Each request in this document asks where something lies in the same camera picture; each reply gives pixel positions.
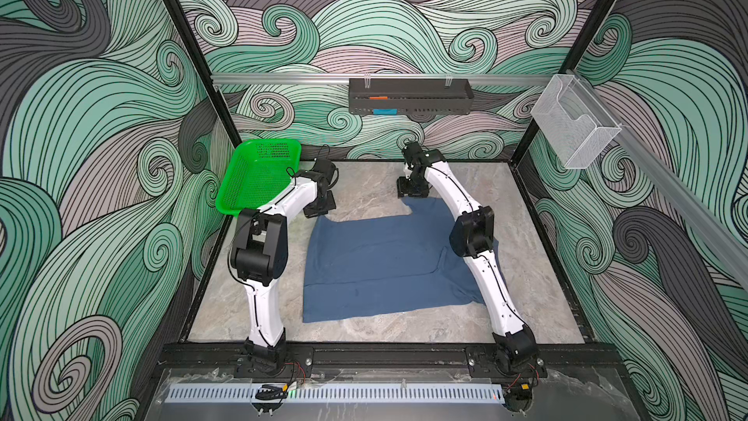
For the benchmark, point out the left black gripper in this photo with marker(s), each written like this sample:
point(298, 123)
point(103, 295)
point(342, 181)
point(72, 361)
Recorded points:
point(330, 206)

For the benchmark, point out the aluminium right rail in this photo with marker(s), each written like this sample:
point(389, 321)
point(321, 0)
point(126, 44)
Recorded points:
point(643, 137)

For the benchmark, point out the blue t-shirt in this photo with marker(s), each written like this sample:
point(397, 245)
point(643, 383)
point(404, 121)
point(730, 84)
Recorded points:
point(370, 267)

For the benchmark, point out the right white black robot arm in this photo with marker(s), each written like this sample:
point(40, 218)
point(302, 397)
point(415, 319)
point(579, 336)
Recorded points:
point(472, 238)

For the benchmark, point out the white slotted cable duct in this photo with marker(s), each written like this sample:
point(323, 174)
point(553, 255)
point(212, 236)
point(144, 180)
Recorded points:
point(341, 393)

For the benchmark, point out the black wall tray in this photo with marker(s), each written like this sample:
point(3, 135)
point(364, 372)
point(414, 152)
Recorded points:
point(417, 98)

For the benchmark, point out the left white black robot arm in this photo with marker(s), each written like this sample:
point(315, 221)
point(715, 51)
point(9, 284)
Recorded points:
point(260, 248)

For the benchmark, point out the aluminium rail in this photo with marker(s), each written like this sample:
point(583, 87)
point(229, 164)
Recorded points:
point(643, 137)
point(297, 78)

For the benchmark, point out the aluminium back rail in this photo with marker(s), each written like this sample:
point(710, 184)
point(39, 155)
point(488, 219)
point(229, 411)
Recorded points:
point(297, 78)

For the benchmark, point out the green plastic basket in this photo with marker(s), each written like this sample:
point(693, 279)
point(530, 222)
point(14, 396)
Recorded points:
point(258, 172)

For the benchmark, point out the clear acrylic wall holder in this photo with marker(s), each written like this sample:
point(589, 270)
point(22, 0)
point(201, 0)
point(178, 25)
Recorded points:
point(574, 120)

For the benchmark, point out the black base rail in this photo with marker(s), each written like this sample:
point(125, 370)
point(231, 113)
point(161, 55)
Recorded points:
point(316, 360)

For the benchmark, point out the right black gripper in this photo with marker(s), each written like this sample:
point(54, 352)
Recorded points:
point(407, 189)

